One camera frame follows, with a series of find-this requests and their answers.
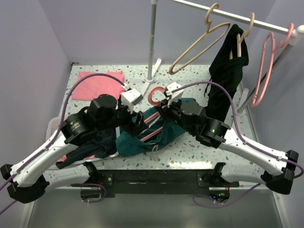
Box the beige hanger with garment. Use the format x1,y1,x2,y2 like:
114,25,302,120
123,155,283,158
229,12,255,60

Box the beige empty hanger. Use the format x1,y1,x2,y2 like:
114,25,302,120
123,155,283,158
168,2,231,76

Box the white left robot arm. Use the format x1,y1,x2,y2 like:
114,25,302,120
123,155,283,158
0,90,147,203

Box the white perforated laundry basket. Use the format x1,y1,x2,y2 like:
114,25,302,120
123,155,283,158
45,117,119,164

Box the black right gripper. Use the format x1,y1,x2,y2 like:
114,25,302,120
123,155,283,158
155,95,195,135

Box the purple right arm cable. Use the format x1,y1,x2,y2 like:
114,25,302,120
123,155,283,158
166,81,304,179

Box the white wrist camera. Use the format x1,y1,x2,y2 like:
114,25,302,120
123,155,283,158
164,82,184,107
121,88,143,113

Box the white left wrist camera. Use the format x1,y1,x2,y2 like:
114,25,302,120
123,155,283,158
121,88,143,113

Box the pink folded shirt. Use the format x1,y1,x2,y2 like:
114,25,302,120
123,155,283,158
72,76,124,101

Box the pink hanger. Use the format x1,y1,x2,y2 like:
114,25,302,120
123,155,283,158
250,23,295,108
136,86,167,143

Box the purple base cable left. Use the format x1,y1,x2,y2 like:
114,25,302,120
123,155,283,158
82,184,107,205

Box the dark navy clothes in basket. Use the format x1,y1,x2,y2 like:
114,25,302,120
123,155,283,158
56,129,117,169

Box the pink cloth in basket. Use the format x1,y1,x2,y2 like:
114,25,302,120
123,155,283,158
57,155,67,162

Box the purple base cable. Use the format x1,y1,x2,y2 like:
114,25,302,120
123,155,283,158
192,182,264,207
82,184,107,205

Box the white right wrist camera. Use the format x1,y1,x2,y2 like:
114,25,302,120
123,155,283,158
164,82,184,107

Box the green shorts with drawstring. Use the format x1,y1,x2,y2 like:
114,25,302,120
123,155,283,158
116,116,186,156

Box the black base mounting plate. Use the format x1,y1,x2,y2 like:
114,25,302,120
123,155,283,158
80,162,239,200

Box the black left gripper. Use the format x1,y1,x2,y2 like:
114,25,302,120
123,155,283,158
97,98,149,136

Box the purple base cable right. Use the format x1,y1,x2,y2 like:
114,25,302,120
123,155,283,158
192,182,264,207

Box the black hanging garment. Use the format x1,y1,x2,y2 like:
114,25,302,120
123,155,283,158
206,24,249,122

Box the white clothes rack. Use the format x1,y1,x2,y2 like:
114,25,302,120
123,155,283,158
140,0,304,117

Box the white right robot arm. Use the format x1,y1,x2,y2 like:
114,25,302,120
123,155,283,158
156,99,299,195

